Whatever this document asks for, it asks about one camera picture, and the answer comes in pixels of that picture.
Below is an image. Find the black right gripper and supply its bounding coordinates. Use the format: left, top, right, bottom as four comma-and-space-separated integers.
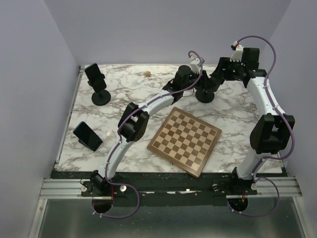
211, 57, 245, 81

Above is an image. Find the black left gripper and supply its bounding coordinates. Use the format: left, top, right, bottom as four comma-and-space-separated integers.
181, 68, 215, 92

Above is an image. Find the black phone from wedge stand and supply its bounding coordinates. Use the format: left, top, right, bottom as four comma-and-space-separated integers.
73, 121, 100, 145

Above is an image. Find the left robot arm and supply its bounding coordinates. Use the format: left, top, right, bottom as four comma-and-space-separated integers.
90, 65, 220, 196

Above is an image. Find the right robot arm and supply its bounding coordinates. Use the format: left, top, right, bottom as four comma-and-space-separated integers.
209, 44, 295, 194

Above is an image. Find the black phone in left stand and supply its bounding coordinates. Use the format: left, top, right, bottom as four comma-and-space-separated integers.
84, 63, 103, 84

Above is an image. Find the black wedge phone stand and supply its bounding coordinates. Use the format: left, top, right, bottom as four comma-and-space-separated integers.
78, 139, 103, 152

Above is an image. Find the wooden chessboard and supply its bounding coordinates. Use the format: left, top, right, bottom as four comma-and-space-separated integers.
147, 107, 222, 178

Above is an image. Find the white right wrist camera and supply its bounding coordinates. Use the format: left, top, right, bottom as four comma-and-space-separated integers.
230, 41, 244, 62

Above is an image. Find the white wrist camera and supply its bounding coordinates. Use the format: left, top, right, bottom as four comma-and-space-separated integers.
230, 41, 244, 62
190, 56, 205, 74

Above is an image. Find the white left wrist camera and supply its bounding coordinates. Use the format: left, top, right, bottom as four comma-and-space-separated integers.
190, 56, 205, 74

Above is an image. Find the aluminium mounting rail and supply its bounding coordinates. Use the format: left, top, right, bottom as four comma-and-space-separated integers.
40, 177, 302, 200

